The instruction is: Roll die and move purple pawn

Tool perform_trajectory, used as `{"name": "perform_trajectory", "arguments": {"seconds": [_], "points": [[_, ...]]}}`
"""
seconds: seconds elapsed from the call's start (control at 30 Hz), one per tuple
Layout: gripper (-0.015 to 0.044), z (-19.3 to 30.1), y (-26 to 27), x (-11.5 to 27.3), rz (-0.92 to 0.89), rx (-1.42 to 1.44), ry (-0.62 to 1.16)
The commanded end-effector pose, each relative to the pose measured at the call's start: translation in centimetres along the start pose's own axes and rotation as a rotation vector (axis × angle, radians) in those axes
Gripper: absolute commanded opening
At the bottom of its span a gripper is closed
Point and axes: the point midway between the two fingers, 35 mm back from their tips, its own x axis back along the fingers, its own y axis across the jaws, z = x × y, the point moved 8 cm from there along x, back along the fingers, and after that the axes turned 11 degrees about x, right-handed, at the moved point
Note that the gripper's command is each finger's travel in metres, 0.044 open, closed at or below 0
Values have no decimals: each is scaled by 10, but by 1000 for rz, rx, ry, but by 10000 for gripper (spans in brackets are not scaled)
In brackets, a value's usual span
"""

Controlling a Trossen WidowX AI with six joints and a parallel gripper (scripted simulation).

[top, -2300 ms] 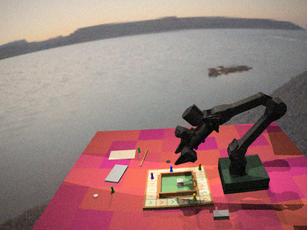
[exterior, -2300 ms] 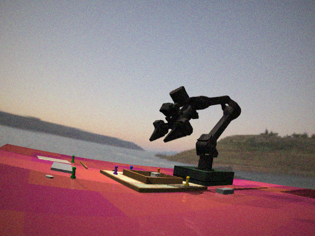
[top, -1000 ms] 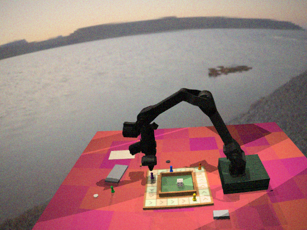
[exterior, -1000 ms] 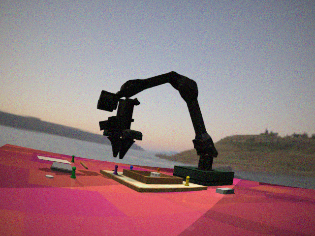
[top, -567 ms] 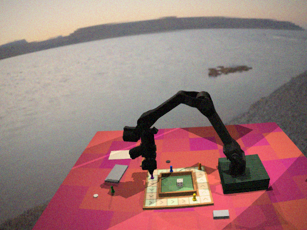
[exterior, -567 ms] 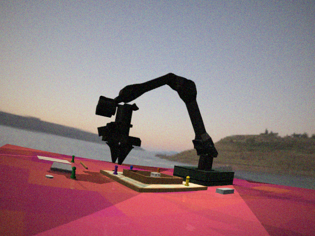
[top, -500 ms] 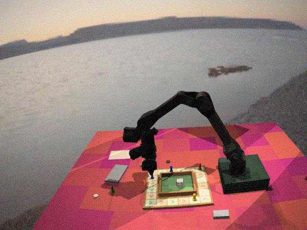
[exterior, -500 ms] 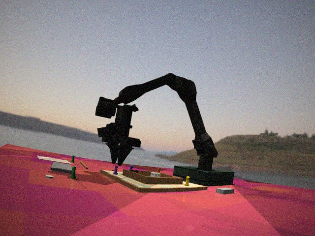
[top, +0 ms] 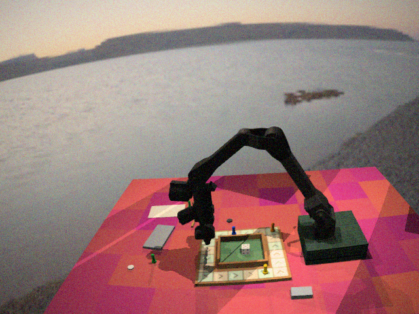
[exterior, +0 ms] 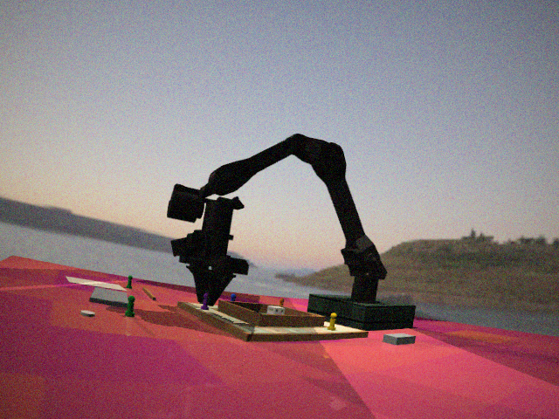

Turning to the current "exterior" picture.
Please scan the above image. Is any grey die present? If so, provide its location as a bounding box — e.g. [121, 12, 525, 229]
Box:
[267, 306, 286, 315]

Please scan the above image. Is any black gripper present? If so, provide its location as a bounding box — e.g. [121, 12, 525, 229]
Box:
[179, 225, 249, 306]

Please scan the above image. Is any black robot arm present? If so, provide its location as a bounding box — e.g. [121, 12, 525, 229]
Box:
[167, 134, 387, 304]

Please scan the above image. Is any purple pawn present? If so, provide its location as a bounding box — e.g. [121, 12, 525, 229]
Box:
[201, 293, 210, 310]

